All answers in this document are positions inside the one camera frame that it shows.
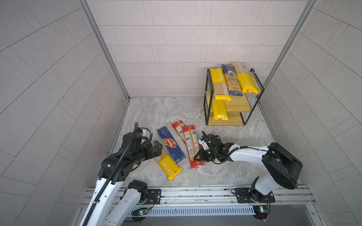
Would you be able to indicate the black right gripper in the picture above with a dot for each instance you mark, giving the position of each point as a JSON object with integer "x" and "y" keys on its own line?
{"x": 201, "y": 156}

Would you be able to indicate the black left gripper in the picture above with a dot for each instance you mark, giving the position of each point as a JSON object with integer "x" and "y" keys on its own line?
{"x": 152, "y": 153}

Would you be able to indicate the red spaghetti pack top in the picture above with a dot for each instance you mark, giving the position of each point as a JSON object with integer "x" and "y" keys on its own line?
{"x": 192, "y": 145}

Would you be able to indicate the red spaghetti pack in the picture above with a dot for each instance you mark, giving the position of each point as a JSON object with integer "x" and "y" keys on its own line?
{"x": 192, "y": 145}
{"x": 178, "y": 127}

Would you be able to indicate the dark blue pasta box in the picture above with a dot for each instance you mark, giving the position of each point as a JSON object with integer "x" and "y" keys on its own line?
{"x": 171, "y": 145}

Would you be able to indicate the yellow pastatime pasta pack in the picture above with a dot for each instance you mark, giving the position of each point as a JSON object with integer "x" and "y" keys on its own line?
{"x": 170, "y": 168}

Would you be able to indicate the yellow kraft pasta pack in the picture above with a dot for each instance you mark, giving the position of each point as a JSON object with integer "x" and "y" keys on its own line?
{"x": 219, "y": 110}
{"x": 244, "y": 79}

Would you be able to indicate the yellow pasta pack wholewheat spaghetti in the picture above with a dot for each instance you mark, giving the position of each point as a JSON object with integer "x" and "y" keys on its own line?
{"x": 219, "y": 83}

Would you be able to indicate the blue clear spaghetti pack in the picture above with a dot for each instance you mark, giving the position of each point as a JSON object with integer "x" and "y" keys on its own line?
{"x": 232, "y": 80}

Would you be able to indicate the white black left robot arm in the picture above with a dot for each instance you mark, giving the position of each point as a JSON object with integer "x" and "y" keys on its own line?
{"x": 110, "y": 179}

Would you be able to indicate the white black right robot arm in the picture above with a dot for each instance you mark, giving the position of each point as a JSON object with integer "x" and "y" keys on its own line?
{"x": 282, "y": 167}

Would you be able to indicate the left circuit board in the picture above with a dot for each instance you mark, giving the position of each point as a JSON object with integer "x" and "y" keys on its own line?
{"x": 140, "y": 212}

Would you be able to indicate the circuit board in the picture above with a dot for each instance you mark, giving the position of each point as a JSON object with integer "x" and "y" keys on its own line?
{"x": 261, "y": 212}
{"x": 140, "y": 212}

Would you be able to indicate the right circuit board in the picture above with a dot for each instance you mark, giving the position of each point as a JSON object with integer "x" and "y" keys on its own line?
{"x": 261, "y": 212}

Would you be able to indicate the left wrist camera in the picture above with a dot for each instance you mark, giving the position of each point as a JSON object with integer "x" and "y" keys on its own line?
{"x": 144, "y": 132}

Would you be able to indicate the wooden shelf black metal frame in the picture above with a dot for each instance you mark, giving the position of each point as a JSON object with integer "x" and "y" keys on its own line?
{"x": 239, "y": 109}

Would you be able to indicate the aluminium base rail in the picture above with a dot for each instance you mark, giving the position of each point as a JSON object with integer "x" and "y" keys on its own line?
{"x": 212, "y": 200}

